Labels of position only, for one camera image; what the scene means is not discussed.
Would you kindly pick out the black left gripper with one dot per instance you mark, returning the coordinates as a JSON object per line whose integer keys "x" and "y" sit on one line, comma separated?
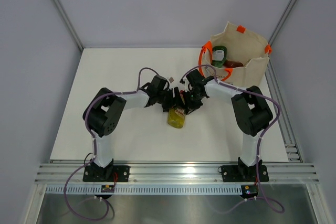
{"x": 178, "y": 102}

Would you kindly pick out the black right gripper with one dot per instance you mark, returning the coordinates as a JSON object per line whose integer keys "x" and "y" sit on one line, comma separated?
{"x": 190, "y": 106}

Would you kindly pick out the yellow dish soap bottle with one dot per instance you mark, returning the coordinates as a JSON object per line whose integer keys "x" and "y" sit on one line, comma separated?
{"x": 176, "y": 117}

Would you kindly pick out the red dish soap bottle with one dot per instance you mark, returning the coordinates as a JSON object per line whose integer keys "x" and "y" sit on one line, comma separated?
{"x": 232, "y": 64}

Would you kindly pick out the green dish soap bottle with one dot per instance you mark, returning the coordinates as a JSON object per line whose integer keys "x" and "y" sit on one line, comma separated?
{"x": 219, "y": 55}

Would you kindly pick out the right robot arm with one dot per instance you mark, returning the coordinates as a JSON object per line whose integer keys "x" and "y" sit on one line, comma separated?
{"x": 251, "y": 110}

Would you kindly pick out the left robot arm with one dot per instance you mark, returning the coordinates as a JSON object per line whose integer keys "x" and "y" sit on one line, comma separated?
{"x": 102, "y": 115}

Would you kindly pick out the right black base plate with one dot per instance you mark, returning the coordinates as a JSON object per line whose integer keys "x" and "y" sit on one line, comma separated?
{"x": 236, "y": 173}

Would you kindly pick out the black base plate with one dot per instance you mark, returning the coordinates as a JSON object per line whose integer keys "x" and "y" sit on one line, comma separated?
{"x": 116, "y": 173}
{"x": 236, "y": 173}

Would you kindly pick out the beige canvas bag orange handles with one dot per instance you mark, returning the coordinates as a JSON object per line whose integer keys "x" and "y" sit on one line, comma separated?
{"x": 242, "y": 45}

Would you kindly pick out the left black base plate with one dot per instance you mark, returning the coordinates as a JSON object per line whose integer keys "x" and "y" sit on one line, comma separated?
{"x": 116, "y": 173}

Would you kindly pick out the white slotted cable duct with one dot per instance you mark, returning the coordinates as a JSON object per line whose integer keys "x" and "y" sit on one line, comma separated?
{"x": 121, "y": 189}

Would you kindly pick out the aluminium mounting rail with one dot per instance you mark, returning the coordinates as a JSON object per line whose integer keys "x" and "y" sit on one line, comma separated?
{"x": 184, "y": 173}

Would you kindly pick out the right aluminium frame post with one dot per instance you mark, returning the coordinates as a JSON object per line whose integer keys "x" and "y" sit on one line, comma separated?
{"x": 283, "y": 18}

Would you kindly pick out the aluminium frame post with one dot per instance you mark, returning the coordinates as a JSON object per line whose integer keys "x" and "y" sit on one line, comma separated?
{"x": 68, "y": 24}
{"x": 283, "y": 18}

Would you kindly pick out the left aluminium frame post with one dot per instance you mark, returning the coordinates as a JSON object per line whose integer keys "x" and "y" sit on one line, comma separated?
{"x": 68, "y": 24}

